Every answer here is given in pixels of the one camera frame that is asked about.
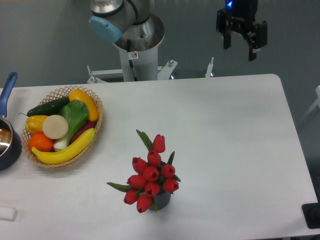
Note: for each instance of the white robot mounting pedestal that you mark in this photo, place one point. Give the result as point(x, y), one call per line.
point(136, 66)

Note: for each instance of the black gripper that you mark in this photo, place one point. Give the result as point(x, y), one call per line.
point(238, 16)

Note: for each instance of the orange fruit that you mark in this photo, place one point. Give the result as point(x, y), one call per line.
point(41, 142)

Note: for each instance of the purple eggplant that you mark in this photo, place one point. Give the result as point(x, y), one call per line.
point(87, 126)

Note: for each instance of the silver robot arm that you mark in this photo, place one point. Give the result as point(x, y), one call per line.
point(132, 27)

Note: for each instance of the grey ribbed vase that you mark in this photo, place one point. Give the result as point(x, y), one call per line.
point(160, 201)

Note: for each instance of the green cucumber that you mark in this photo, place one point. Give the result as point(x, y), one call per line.
point(48, 108)

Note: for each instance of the blue saucepan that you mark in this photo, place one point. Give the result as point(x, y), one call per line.
point(10, 142)

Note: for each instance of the yellow bell pepper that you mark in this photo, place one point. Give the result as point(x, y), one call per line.
point(34, 124)

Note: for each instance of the white cylinder object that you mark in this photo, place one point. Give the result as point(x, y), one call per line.
point(8, 213)

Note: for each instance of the green bok choy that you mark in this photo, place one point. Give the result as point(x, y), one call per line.
point(76, 113)

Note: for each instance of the yellow banana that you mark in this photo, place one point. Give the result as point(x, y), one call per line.
point(68, 153)

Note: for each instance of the black device at edge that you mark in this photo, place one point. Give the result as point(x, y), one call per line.
point(311, 212)

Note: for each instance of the beige round disc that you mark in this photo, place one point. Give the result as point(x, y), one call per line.
point(55, 127)

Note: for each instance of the white frame at right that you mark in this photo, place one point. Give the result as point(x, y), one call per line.
point(312, 111)

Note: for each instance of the red tulip bouquet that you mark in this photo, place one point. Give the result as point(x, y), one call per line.
point(152, 176)

